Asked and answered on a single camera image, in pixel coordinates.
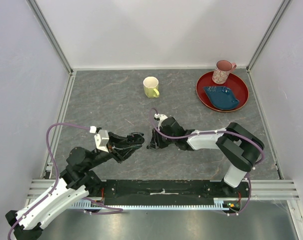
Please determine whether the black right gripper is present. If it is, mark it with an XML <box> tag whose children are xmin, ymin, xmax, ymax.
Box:
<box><xmin>148</xmin><ymin>126</ymin><xmax>177</xmax><ymax>150</ymax></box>

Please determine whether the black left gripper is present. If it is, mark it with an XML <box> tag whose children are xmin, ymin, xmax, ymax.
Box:
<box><xmin>86</xmin><ymin>130</ymin><xmax>143</xmax><ymax>170</ymax></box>

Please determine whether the black clip object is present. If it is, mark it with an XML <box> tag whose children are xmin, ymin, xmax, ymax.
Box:
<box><xmin>126</xmin><ymin>132</ymin><xmax>145</xmax><ymax>145</ymax></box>

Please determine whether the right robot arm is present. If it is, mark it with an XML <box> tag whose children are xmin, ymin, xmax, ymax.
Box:
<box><xmin>148</xmin><ymin>113</ymin><xmax>265</xmax><ymax>197</ymax></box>

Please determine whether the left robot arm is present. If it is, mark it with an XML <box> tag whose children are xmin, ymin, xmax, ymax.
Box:
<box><xmin>5</xmin><ymin>129</ymin><xmax>145</xmax><ymax>240</ymax></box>

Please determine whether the yellow-green ceramic mug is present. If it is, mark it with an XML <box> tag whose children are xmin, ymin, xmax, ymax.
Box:
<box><xmin>143</xmin><ymin>76</ymin><xmax>160</xmax><ymax>98</ymax></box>

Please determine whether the blue leaf-shaped dish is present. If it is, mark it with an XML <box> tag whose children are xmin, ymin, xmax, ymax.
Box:
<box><xmin>203</xmin><ymin>86</ymin><xmax>240</xmax><ymax>111</ymax></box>

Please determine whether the red round tray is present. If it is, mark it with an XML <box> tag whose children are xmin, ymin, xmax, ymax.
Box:
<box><xmin>196</xmin><ymin>70</ymin><xmax>249</xmax><ymax>113</ymax></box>

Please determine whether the pink patterned mug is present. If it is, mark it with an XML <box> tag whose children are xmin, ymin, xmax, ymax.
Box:
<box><xmin>212</xmin><ymin>60</ymin><xmax>237</xmax><ymax>85</ymax></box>

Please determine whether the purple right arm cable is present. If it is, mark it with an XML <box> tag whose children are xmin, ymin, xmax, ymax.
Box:
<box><xmin>149</xmin><ymin>107</ymin><xmax>265</xmax><ymax>217</ymax></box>

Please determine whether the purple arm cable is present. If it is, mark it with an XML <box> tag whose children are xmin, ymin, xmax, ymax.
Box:
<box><xmin>6</xmin><ymin>122</ymin><xmax>125</xmax><ymax>240</ymax></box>
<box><xmin>149</xmin><ymin>107</ymin><xmax>265</xmax><ymax>217</ymax></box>

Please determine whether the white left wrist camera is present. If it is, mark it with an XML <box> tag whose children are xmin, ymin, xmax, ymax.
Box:
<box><xmin>89</xmin><ymin>126</ymin><xmax>109</xmax><ymax>153</ymax></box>

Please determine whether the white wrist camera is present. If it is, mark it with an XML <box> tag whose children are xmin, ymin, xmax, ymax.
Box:
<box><xmin>154</xmin><ymin>113</ymin><xmax>168</xmax><ymax>126</ymax></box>
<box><xmin>89</xmin><ymin>126</ymin><xmax>109</xmax><ymax>153</ymax></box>

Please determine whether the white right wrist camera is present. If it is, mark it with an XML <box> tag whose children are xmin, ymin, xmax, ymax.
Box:
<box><xmin>154</xmin><ymin>113</ymin><xmax>168</xmax><ymax>126</ymax></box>

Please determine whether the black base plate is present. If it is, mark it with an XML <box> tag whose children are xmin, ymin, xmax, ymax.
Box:
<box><xmin>89</xmin><ymin>179</ymin><xmax>250</xmax><ymax>205</ymax></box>

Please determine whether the light blue cable duct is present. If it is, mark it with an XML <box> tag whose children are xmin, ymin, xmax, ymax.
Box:
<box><xmin>67</xmin><ymin>199</ymin><xmax>241</xmax><ymax>211</ymax></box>

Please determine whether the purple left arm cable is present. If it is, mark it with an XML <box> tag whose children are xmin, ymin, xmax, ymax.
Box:
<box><xmin>6</xmin><ymin>122</ymin><xmax>125</xmax><ymax>240</ymax></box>

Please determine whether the left aluminium frame post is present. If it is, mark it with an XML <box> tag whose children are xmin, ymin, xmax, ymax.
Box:
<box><xmin>26</xmin><ymin>0</ymin><xmax>74</xmax><ymax>73</ymax></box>

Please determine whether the aluminium frame post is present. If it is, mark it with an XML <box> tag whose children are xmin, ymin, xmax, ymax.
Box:
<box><xmin>26</xmin><ymin>0</ymin><xmax>74</xmax><ymax>73</ymax></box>
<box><xmin>246</xmin><ymin>0</ymin><xmax>293</xmax><ymax>72</ymax></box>

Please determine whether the right aluminium frame post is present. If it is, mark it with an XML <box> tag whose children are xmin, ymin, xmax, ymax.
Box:
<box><xmin>246</xmin><ymin>0</ymin><xmax>293</xmax><ymax>72</ymax></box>

